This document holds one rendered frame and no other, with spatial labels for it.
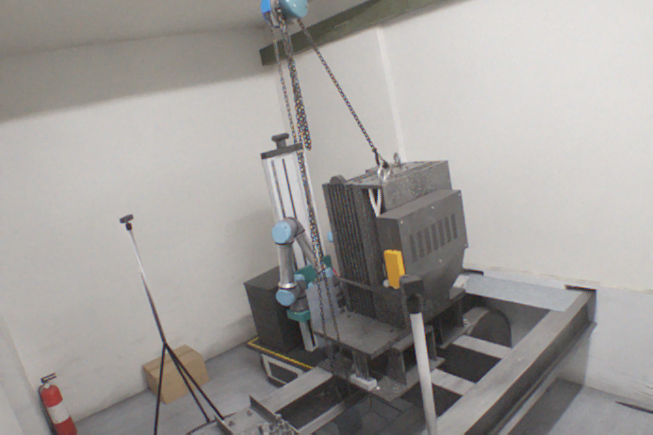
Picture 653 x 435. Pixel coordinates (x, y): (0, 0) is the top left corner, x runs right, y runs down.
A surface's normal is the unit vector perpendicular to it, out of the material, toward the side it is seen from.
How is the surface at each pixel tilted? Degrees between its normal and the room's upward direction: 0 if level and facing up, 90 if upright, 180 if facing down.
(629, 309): 90
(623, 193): 90
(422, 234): 90
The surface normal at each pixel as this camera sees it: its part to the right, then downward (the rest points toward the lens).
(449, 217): 0.60, 0.02
